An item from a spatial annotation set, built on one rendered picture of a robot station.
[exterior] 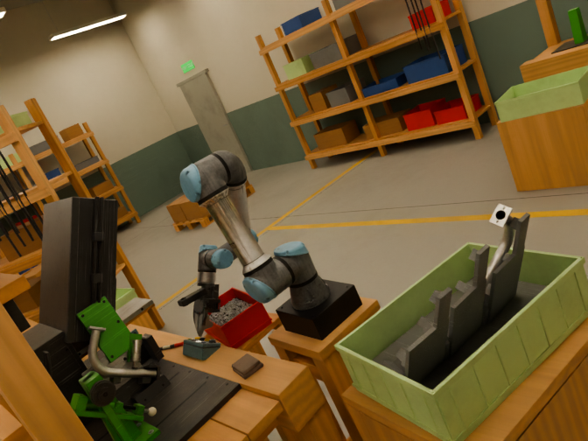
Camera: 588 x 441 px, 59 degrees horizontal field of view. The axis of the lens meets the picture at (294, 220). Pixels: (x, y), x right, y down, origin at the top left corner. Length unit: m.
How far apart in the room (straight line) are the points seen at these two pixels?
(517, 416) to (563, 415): 0.18
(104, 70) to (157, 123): 1.53
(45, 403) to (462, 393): 0.95
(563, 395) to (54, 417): 1.23
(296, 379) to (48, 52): 10.57
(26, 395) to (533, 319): 1.22
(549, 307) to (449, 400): 0.40
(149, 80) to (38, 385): 11.28
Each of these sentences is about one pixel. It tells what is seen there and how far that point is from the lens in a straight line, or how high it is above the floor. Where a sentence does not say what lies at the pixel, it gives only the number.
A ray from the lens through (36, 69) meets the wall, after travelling 11.60.
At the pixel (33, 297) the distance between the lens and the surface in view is 5.08.
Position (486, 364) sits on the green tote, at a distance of 1.41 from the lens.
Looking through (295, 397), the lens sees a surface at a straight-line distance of 1.68.
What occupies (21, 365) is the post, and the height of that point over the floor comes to 1.42.
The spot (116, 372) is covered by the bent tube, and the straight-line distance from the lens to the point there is 1.99.
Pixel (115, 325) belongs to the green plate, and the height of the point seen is 1.17.
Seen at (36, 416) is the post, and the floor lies 1.31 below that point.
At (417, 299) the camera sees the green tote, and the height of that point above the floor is 0.91.
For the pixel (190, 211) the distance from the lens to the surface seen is 8.11.
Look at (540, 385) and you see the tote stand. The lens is 1.51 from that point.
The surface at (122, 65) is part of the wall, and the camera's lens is 12.21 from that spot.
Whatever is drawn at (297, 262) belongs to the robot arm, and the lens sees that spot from 1.84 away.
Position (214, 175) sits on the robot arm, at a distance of 1.77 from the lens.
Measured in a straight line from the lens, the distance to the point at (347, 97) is 7.45.
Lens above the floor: 1.77
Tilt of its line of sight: 16 degrees down
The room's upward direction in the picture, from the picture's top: 25 degrees counter-clockwise
